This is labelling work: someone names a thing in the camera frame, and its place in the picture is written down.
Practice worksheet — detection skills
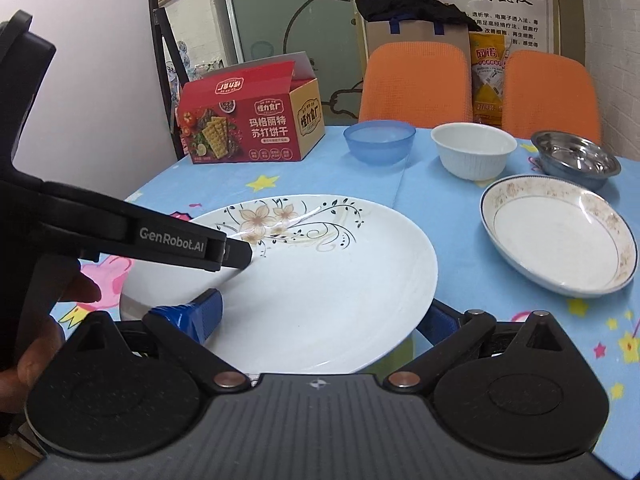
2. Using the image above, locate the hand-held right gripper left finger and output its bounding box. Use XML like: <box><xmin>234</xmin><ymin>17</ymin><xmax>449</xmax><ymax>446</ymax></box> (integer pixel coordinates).
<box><xmin>62</xmin><ymin>287</ymin><xmax>252</xmax><ymax>395</ymax></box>

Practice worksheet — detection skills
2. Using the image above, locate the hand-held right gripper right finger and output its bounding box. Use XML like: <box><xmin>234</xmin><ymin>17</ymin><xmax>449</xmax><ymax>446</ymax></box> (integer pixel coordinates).
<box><xmin>382</xmin><ymin>300</ymin><xmax>576</xmax><ymax>394</ymax></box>

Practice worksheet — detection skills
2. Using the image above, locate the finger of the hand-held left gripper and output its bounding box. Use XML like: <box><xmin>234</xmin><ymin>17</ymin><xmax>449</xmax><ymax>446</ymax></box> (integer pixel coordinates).
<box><xmin>220</xmin><ymin>237</ymin><xmax>254</xmax><ymax>272</ymax></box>

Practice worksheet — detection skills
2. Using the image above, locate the large floral white plate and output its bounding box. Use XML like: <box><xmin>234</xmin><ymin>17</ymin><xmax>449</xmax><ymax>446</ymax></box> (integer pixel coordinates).
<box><xmin>119</xmin><ymin>194</ymin><xmax>440</xmax><ymax>375</ymax></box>

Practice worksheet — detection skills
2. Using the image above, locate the gold rimmed white plate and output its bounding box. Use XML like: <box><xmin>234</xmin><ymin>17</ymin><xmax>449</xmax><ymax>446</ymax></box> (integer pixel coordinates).
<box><xmin>480</xmin><ymin>174</ymin><xmax>640</xmax><ymax>298</ymax></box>

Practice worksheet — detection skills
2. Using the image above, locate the white ribbed bowl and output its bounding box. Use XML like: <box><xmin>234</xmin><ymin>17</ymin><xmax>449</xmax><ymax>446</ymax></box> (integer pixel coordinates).
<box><xmin>430</xmin><ymin>122</ymin><xmax>518</xmax><ymax>182</ymax></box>

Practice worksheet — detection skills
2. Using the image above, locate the blue plastic bowl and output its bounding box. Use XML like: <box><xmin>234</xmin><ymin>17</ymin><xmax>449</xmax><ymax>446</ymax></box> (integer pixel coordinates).
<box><xmin>343</xmin><ymin>120</ymin><xmax>417</xmax><ymax>166</ymax></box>

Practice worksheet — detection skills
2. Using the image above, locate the stainless steel bowl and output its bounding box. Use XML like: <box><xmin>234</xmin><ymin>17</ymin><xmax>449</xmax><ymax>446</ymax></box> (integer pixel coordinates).
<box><xmin>530</xmin><ymin>130</ymin><xmax>622</xmax><ymax>191</ymax></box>

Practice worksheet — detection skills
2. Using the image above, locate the person's left hand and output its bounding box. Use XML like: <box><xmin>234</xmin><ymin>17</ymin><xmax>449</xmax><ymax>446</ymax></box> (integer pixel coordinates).
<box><xmin>0</xmin><ymin>260</ymin><xmax>102</xmax><ymax>414</ymax></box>

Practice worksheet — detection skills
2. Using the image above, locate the blue cartoon tablecloth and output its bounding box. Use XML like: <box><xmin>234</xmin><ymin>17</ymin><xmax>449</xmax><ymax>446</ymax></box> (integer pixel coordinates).
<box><xmin>50</xmin><ymin>122</ymin><xmax>640</xmax><ymax>411</ymax></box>

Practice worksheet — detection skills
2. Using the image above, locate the red cracker box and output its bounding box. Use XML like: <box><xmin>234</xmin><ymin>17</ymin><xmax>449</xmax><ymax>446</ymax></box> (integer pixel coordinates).
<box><xmin>177</xmin><ymin>51</ymin><xmax>327</xmax><ymax>165</ymax></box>

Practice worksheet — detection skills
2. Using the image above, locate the black framed white board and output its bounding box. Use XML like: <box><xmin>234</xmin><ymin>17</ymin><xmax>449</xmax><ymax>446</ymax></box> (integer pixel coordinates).
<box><xmin>30</xmin><ymin>0</ymin><xmax>168</xmax><ymax>201</ymax></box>

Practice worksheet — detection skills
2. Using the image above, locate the black easel stand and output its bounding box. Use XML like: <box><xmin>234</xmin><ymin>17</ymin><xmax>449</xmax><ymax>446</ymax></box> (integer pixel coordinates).
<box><xmin>152</xmin><ymin>7</ymin><xmax>201</xmax><ymax>161</ymax></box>

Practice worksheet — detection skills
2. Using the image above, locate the orange chair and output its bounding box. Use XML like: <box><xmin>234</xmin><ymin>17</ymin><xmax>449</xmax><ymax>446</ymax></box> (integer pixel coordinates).
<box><xmin>501</xmin><ymin>50</ymin><xmax>602</xmax><ymax>147</ymax></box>
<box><xmin>358</xmin><ymin>41</ymin><xmax>475</xmax><ymax>130</ymax></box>

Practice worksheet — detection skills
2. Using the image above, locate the frosted glass door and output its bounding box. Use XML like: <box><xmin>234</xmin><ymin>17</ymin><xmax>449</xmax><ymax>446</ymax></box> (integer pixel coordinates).
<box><xmin>222</xmin><ymin>0</ymin><xmax>363</xmax><ymax>126</ymax></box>

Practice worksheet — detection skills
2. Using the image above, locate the yellow packet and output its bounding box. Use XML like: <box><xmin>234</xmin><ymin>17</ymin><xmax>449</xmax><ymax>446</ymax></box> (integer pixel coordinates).
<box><xmin>469</xmin><ymin>31</ymin><xmax>511</xmax><ymax>128</ymax></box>

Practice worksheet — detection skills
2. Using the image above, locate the black cloth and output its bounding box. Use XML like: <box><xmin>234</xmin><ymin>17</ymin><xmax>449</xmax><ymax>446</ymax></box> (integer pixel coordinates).
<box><xmin>355</xmin><ymin>0</ymin><xmax>483</xmax><ymax>33</ymax></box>

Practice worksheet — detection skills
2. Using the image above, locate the framed wall poster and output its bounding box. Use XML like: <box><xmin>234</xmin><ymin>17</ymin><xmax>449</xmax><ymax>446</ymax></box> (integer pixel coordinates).
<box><xmin>357</xmin><ymin>0</ymin><xmax>561</xmax><ymax>56</ymax></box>

